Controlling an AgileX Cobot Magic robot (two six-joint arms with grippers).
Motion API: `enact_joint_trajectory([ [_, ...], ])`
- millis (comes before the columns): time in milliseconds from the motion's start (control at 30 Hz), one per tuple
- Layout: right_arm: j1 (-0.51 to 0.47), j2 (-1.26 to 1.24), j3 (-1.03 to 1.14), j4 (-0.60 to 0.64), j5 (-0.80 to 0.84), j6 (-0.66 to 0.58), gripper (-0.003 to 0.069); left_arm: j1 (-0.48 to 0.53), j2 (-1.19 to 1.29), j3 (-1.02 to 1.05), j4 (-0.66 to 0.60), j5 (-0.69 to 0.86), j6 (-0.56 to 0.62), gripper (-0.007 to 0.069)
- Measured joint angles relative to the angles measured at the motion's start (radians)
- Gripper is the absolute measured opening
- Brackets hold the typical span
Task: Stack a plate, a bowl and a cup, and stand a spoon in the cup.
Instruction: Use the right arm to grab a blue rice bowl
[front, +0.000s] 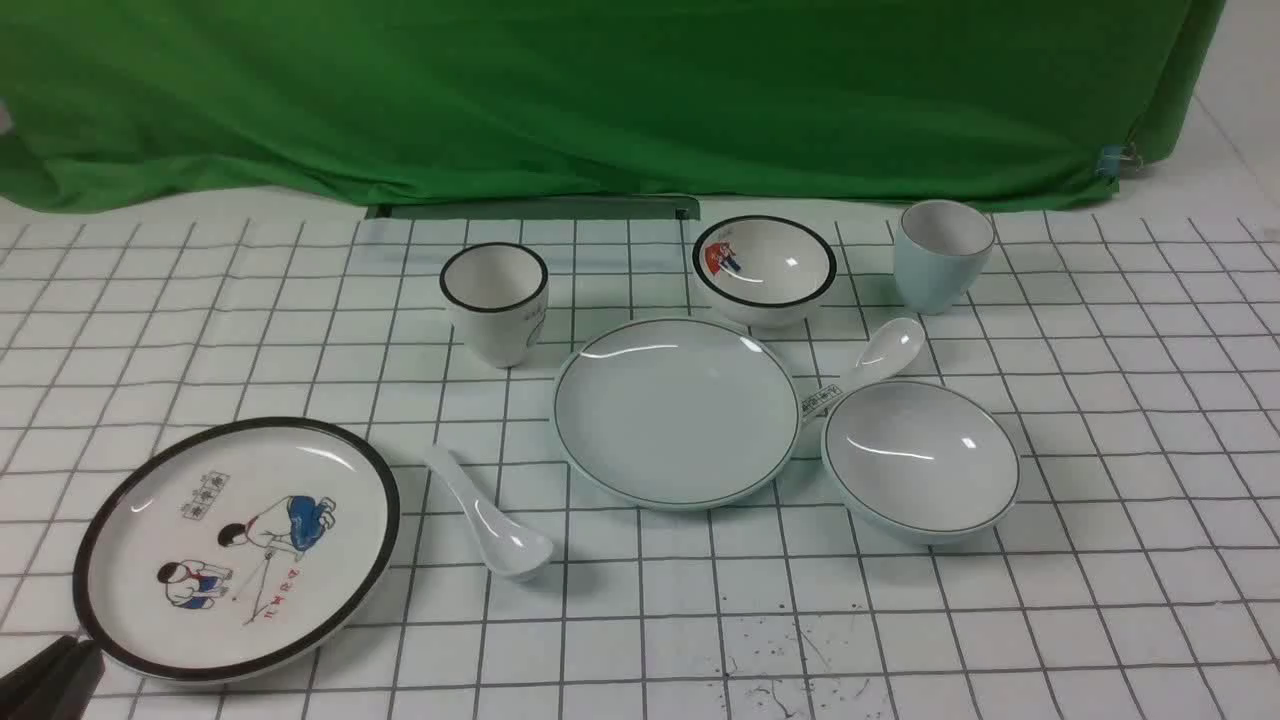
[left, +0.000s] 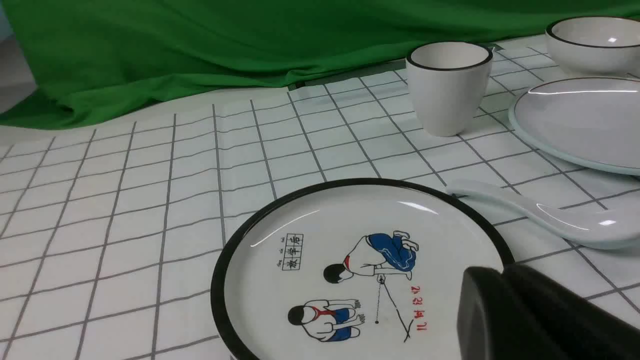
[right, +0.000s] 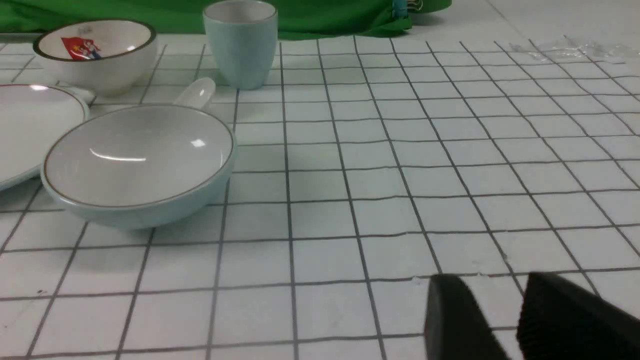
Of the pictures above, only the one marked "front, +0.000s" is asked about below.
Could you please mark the plain white spoon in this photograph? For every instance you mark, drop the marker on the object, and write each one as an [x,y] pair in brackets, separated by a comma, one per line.
[508,549]

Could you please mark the dark metal floor strip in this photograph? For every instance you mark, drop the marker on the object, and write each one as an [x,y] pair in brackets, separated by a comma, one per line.
[565,207]

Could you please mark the white cartoon plate black rim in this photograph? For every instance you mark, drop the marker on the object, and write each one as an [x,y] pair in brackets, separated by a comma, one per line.
[237,550]

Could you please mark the green backdrop cloth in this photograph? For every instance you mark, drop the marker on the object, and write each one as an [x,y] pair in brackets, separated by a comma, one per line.
[1006,104]

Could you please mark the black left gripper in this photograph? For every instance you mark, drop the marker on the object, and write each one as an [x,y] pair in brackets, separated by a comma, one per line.
[57,683]

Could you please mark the pale blue bowl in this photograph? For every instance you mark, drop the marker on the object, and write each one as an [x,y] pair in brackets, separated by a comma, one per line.
[920,462]

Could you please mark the white bowl black rim cartoon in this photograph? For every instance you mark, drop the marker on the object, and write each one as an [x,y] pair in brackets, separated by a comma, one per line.
[763,272]

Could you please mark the white cup black rim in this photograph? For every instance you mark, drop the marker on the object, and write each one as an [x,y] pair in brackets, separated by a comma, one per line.
[496,296]

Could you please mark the pale blue plate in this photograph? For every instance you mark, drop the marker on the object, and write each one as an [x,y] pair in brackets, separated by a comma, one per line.
[676,413]

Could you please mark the white spoon with label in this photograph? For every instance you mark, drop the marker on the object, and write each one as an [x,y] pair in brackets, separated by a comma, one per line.
[889,350]

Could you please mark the pale blue cup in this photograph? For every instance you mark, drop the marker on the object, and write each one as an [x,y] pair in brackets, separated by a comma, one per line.
[939,249]

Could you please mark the blue binder clip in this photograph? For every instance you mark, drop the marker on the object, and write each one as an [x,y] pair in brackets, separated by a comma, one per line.
[1121,160]

